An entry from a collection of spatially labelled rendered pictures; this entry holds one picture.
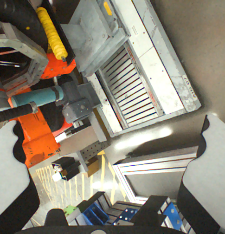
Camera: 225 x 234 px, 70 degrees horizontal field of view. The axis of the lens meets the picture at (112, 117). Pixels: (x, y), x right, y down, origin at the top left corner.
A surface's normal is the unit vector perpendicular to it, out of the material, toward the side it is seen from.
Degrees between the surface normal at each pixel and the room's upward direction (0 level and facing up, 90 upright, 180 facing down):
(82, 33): 90
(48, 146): 90
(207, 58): 0
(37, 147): 90
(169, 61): 0
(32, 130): 90
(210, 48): 0
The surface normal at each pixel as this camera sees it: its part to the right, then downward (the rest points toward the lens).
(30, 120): 0.58, -0.29
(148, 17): -0.69, 0.33
